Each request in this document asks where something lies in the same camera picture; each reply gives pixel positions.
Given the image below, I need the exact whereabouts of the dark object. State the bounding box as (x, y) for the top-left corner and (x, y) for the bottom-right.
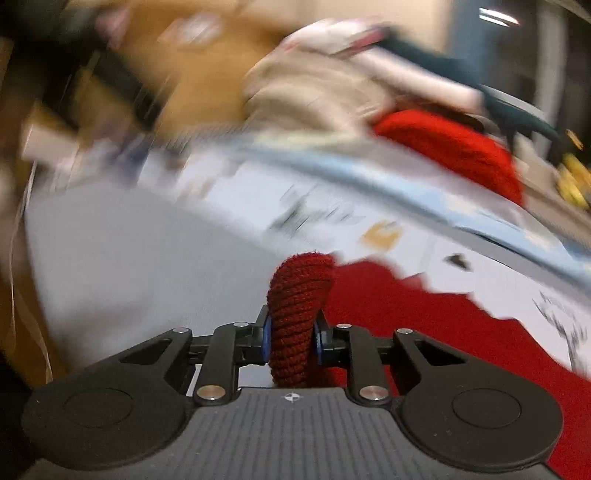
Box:
(0, 0), (164, 132)

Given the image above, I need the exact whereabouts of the dark red knit garment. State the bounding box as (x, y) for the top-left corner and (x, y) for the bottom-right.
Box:
(265, 251), (591, 480)

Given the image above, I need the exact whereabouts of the teal cloth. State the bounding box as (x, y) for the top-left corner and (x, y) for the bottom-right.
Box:
(382, 31), (570, 145)

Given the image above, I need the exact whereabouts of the yellow object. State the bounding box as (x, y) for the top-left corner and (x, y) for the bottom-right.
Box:
(555, 129), (591, 209)

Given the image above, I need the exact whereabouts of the white cloth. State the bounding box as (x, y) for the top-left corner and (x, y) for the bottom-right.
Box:
(281, 17), (488, 116)

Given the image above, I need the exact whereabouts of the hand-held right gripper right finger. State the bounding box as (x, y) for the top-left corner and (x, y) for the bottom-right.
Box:
(314, 308), (468, 407)

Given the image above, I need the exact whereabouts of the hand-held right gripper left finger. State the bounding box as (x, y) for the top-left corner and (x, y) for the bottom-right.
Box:
(117, 305), (273, 407)

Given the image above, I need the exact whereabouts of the bright red cloth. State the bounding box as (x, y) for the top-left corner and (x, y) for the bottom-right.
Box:
(372, 110), (526, 207)

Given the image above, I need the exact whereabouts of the beige cloth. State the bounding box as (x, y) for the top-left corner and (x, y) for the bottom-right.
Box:
(241, 54), (395, 137)

